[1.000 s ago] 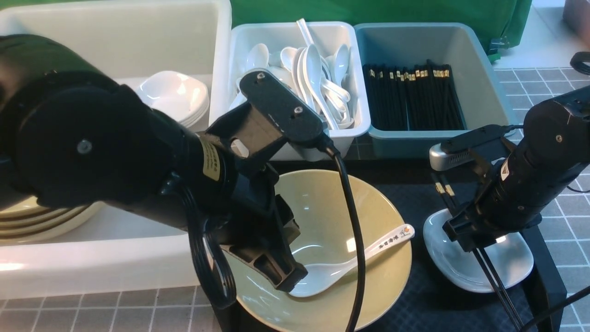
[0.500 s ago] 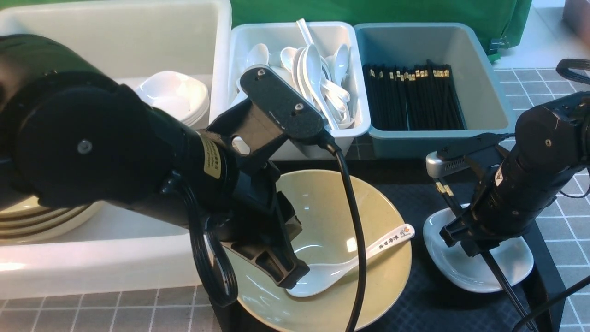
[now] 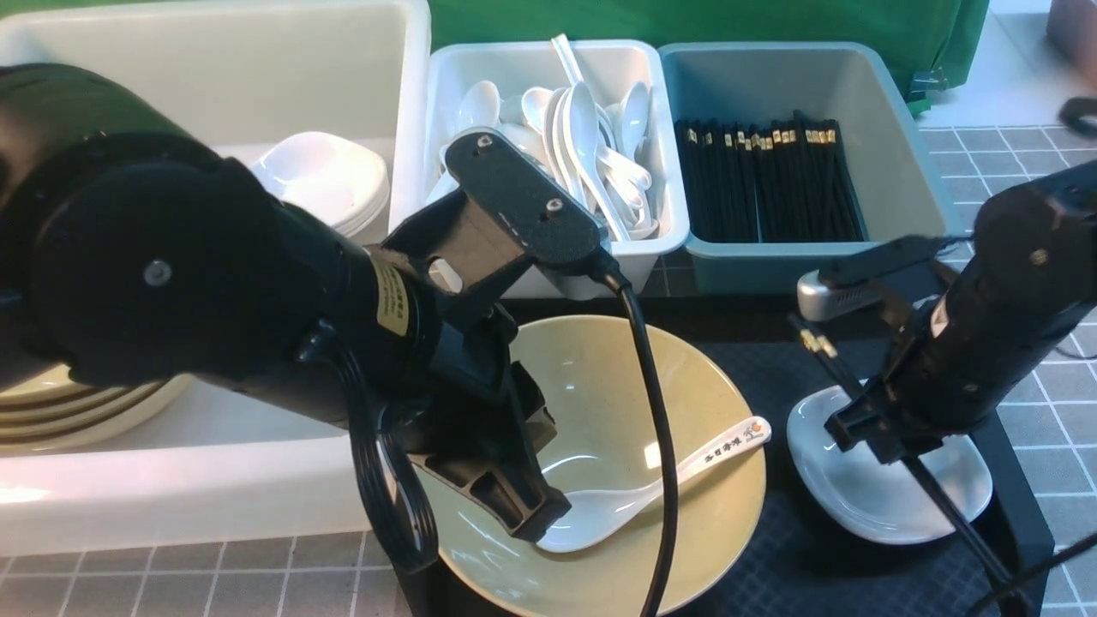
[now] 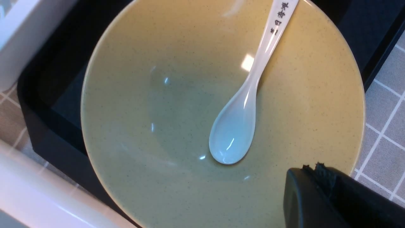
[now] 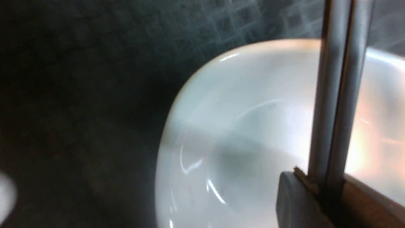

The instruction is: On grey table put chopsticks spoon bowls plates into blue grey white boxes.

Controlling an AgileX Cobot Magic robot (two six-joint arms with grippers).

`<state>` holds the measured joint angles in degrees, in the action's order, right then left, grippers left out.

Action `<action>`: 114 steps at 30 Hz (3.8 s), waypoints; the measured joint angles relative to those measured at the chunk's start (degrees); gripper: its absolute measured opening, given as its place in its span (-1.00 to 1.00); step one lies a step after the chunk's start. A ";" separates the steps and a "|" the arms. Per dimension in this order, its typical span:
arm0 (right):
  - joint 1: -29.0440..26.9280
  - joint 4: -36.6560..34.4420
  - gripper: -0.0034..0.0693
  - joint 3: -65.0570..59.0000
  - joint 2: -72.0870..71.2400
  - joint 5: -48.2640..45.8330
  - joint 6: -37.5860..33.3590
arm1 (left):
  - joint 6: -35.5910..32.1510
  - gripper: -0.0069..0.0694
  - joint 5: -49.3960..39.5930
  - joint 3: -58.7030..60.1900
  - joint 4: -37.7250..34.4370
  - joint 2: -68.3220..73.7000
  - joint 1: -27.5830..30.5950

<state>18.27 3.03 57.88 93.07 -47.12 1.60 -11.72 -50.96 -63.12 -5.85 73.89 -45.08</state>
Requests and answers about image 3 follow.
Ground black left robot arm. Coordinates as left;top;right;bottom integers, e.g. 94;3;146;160
3;63;572;542

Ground white spoon handle at back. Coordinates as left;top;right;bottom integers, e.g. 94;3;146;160
551;33;584;86

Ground large white plastic tub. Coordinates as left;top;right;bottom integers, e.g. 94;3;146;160
3;1;431;557

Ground green cloth backdrop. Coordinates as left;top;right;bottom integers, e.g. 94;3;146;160
3;1;988;143

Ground black plastic serving tray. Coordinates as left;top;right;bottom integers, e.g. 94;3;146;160
397;296;1053;616

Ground olive green noodle bowl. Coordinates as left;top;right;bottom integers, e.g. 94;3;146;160
422;315;765;616

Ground white plastic spoon bin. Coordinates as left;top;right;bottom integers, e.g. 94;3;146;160
389;40;689;292

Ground grey grid table mat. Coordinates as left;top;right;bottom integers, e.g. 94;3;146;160
0;126;1097;617

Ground lower stacked white dishes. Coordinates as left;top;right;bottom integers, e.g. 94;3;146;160
333;183;391;237

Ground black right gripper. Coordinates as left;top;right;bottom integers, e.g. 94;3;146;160
825;378;945;464

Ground white spoon centre upright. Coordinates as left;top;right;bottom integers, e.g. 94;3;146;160
563;81;630;242

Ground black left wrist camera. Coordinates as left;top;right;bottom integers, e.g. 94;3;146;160
378;130;608;330

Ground black chopsticks bundle in bin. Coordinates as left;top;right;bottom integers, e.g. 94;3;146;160
674;111;867;243

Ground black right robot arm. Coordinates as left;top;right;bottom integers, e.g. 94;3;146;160
819;160;1096;464

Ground white square sauce dish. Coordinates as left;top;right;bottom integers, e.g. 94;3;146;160
785;386;992;546

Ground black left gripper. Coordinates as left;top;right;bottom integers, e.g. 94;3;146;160
380;292;572;542

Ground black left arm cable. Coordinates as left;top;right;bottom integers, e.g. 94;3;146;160
339;257;680;617

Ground blue-grey plastic chopstick bin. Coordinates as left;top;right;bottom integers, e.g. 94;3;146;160
659;42;963;296

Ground white spoon right back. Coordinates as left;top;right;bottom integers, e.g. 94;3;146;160
617;81;651;161

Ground white printed soup spoon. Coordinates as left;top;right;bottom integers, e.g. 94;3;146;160
536;416;772;554

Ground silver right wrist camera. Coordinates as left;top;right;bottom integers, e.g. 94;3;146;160
796;236;948;323

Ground white spoon far left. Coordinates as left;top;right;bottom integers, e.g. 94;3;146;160
426;81;501;204

